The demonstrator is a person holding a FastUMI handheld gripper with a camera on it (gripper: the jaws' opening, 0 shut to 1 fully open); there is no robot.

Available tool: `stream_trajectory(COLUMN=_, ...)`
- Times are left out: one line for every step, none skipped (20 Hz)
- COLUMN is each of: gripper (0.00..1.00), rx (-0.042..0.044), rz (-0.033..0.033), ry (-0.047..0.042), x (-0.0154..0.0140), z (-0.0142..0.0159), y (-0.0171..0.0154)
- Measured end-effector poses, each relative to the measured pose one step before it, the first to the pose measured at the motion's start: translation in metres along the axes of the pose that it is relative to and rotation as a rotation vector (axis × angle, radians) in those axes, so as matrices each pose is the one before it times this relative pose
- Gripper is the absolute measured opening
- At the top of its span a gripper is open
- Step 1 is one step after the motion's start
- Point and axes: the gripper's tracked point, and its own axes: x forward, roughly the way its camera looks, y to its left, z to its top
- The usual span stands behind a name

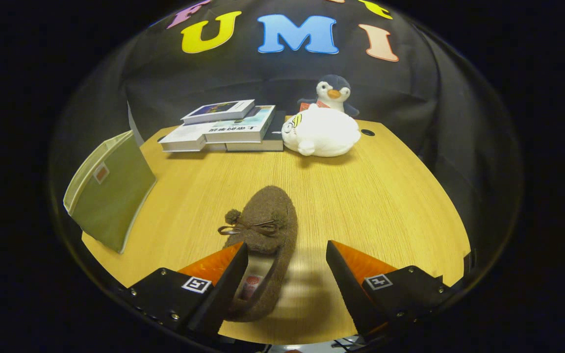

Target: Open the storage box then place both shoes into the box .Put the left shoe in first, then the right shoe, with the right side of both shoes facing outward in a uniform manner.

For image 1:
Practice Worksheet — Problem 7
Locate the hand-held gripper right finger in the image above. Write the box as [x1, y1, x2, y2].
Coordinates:
[326, 240, 455, 339]

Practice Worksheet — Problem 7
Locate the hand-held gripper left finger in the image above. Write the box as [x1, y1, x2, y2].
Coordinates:
[126, 242, 249, 339]

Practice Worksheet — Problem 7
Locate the brown fuzzy shoe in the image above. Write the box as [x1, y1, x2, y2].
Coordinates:
[218, 185, 299, 323]

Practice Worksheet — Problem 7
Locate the green fabric storage box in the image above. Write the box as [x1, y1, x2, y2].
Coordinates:
[63, 130, 158, 254]

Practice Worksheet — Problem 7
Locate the white plush toy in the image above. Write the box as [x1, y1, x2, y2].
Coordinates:
[282, 104, 361, 157]

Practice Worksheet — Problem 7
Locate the light blue cover book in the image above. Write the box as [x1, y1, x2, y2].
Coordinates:
[204, 105, 277, 144]

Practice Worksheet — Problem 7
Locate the dark grey book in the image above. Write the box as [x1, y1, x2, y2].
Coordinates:
[226, 110, 287, 151]

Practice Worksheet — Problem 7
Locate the small dark-cover book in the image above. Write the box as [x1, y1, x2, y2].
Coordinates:
[181, 100, 256, 125]

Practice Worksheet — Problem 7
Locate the penguin plush toy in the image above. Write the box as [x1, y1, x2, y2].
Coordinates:
[297, 75, 360, 118]

